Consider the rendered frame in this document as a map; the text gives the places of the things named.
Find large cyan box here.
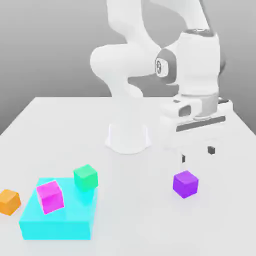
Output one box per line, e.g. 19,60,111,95
18,177,99,241

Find small green cube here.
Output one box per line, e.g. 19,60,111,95
73,164,99,192

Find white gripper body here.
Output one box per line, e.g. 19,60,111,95
163,108,234,153

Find small magenta cube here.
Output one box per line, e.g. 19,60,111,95
36,180,65,215

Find small orange cube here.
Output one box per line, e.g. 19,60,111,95
0,189,22,217

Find small purple cube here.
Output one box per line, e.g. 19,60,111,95
172,170,199,199

